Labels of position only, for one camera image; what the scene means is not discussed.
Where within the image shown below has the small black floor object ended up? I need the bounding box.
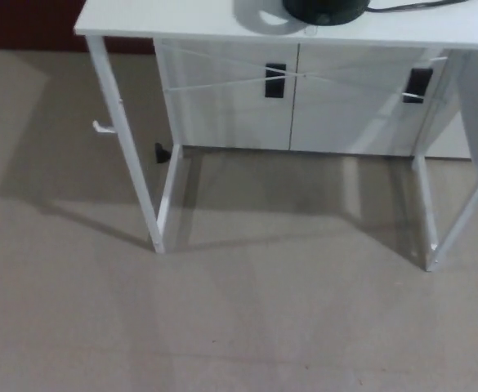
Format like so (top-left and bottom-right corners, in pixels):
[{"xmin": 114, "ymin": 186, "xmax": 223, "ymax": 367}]
[{"xmin": 153, "ymin": 141, "xmax": 171, "ymax": 165}]

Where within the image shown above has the white cabinet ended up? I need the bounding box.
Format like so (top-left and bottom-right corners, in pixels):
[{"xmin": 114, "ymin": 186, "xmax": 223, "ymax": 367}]
[{"xmin": 154, "ymin": 38, "xmax": 478, "ymax": 161}]

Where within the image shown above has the white hook on table leg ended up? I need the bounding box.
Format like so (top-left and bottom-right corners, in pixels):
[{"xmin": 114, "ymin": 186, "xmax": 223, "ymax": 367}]
[{"xmin": 91, "ymin": 119, "xmax": 115, "ymax": 136}]

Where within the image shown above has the black electric kettle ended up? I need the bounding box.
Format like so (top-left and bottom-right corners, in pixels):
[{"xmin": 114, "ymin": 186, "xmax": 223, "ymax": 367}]
[{"xmin": 282, "ymin": 0, "xmax": 371, "ymax": 28}]

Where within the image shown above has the white table with metal frame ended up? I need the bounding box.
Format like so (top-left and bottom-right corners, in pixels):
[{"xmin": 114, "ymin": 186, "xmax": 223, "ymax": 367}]
[{"xmin": 74, "ymin": 0, "xmax": 478, "ymax": 273}]

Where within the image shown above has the black kettle power cord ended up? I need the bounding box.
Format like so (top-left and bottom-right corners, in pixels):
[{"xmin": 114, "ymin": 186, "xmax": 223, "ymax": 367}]
[{"xmin": 364, "ymin": 0, "xmax": 471, "ymax": 12}]

